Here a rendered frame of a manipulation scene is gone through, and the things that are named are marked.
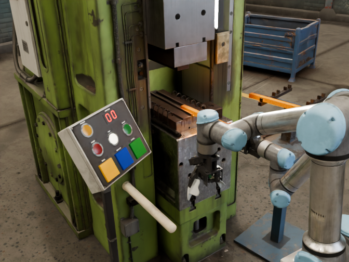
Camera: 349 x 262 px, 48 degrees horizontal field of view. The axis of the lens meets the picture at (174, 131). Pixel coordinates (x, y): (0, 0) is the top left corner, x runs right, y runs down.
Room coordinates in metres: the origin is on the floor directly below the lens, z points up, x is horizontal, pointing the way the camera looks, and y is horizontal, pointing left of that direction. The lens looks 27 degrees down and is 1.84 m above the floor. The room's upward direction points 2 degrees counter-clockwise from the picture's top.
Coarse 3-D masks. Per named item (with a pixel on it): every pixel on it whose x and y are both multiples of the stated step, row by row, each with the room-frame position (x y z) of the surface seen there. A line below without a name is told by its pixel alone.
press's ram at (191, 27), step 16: (160, 0) 1.81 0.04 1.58; (176, 0) 1.83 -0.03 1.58; (192, 0) 1.88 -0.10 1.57; (208, 0) 1.94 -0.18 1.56; (160, 16) 1.81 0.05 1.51; (176, 16) 1.83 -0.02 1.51; (192, 16) 1.88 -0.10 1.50; (208, 16) 1.94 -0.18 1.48; (160, 32) 1.82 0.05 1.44; (176, 32) 1.83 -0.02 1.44; (192, 32) 1.88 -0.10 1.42; (208, 32) 1.94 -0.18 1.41
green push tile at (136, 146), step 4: (136, 140) 1.53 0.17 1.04; (140, 140) 1.54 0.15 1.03; (132, 144) 1.50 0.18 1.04; (136, 144) 1.51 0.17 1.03; (140, 144) 1.53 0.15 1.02; (132, 148) 1.48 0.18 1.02; (136, 148) 1.50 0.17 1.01; (140, 148) 1.52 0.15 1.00; (144, 148) 1.53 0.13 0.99; (136, 152) 1.48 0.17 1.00; (140, 152) 1.50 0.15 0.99; (144, 152) 1.52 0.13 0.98; (136, 156) 1.47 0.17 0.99; (140, 156) 1.49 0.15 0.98
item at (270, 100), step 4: (252, 96) 2.03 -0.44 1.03; (256, 96) 2.02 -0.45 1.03; (260, 96) 2.01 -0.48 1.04; (264, 96) 2.00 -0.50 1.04; (264, 100) 1.98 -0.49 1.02; (268, 100) 1.96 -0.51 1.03; (272, 100) 1.94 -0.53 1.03; (276, 100) 1.94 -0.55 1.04; (280, 100) 1.94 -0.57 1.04; (276, 104) 1.92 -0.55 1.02; (280, 104) 1.91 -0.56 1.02; (284, 104) 1.89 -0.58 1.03; (288, 104) 1.88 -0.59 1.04; (292, 104) 1.88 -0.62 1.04; (296, 104) 1.88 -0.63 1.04; (288, 108) 1.87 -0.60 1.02
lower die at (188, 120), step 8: (152, 96) 2.17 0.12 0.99; (168, 96) 2.14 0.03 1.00; (152, 104) 2.07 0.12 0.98; (160, 104) 2.04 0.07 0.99; (168, 104) 2.04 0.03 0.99; (192, 104) 2.02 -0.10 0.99; (152, 112) 2.01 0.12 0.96; (160, 112) 1.95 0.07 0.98; (176, 112) 1.93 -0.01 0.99; (184, 112) 1.92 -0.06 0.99; (160, 120) 1.94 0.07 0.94; (168, 120) 1.88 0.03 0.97; (176, 120) 1.85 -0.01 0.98; (184, 120) 1.85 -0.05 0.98; (192, 120) 1.88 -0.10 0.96; (176, 128) 1.82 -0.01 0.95; (184, 128) 1.85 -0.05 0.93
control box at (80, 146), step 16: (96, 112) 1.48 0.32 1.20; (112, 112) 1.53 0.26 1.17; (128, 112) 1.60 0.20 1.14; (80, 128) 1.37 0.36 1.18; (96, 128) 1.42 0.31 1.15; (112, 128) 1.48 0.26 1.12; (64, 144) 1.36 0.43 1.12; (80, 144) 1.33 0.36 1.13; (112, 144) 1.43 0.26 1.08; (128, 144) 1.49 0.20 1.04; (144, 144) 1.56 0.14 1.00; (80, 160) 1.32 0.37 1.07; (96, 160) 1.33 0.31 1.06; (96, 176) 1.29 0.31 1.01; (96, 192) 1.29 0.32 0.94
